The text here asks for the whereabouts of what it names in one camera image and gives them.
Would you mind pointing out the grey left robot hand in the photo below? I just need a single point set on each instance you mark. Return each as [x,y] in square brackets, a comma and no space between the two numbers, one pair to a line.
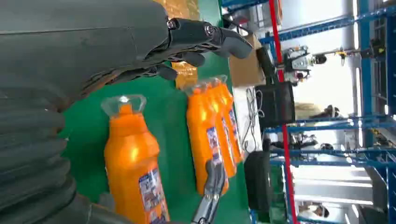
[77,40]

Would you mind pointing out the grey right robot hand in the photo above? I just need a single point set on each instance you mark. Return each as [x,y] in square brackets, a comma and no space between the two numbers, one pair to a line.
[215,176]

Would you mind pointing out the orange drink bottle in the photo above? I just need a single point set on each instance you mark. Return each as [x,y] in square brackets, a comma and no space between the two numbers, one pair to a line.
[130,160]
[227,102]
[199,130]
[215,102]

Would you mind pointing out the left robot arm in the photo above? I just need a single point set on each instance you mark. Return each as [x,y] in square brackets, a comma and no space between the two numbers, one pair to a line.
[31,154]

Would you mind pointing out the black carrying case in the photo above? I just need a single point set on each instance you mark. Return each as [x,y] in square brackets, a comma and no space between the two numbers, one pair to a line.
[258,182]

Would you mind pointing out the green table mat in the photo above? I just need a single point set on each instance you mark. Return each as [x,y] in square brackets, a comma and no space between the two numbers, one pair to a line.
[173,130]

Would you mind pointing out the white table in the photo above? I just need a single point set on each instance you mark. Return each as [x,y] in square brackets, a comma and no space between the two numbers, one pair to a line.
[236,108]

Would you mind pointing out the black box-shaped object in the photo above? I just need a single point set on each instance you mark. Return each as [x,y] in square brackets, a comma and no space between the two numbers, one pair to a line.
[275,105]

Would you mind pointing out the yellow plastic sheet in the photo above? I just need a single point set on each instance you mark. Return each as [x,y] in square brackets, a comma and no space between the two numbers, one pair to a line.
[185,75]

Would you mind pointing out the brown cardboard box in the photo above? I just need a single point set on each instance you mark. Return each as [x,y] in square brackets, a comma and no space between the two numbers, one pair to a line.
[244,71]

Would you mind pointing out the person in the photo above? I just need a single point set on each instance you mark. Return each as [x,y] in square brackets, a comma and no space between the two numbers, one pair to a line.
[321,211]

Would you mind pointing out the black handheld device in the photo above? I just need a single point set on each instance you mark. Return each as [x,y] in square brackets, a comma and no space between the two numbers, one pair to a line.
[266,66]

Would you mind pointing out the red pole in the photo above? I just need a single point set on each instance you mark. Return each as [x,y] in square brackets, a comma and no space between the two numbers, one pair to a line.
[273,15]

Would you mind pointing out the blue metal rack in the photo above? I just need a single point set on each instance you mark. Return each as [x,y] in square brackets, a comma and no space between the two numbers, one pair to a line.
[365,77]

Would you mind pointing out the grey machine with camera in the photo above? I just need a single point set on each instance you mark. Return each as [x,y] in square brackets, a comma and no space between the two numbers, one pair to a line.
[298,63]

